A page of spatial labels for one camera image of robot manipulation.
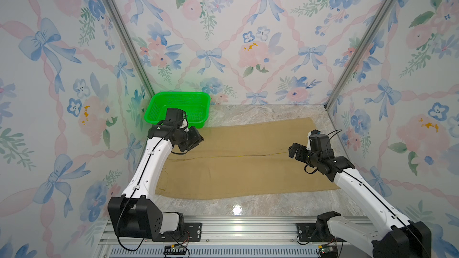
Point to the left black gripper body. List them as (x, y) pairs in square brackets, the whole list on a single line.
[(190, 139)]

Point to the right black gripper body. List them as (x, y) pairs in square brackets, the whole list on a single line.
[(304, 155)]

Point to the khaki long pants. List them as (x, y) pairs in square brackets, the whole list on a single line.
[(242, 160)]

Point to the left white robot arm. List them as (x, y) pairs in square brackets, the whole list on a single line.
[(134, 214)]

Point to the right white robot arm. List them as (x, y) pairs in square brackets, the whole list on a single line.
[(395, 235)]

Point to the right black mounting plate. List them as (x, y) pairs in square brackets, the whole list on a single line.
[(307, 233)]

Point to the black mounting plate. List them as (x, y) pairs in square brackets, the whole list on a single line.
[(307, 233), (192, 232)]

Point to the green circuit board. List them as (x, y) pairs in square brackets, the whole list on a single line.
[(328, 251)]

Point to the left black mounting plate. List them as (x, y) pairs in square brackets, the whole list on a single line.
[(192, 232)]

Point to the black connector block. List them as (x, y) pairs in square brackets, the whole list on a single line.
[(176, 250)]

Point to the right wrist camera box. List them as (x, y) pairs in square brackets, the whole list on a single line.
[(319, 142)]

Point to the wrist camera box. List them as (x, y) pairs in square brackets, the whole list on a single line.
[(176, 118), (319, 142)]

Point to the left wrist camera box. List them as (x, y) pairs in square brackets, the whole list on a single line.
[(176, 118)]

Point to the left aluminium corner post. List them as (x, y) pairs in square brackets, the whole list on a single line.
[(126, 40)]

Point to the aluminium corner post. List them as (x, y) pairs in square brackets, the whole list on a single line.
[(380, 15), (126, 40)]

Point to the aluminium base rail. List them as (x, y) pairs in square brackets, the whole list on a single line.
[(223, 237)]

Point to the right aluminium corner post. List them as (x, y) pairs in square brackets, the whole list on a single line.
[(380, 15)]

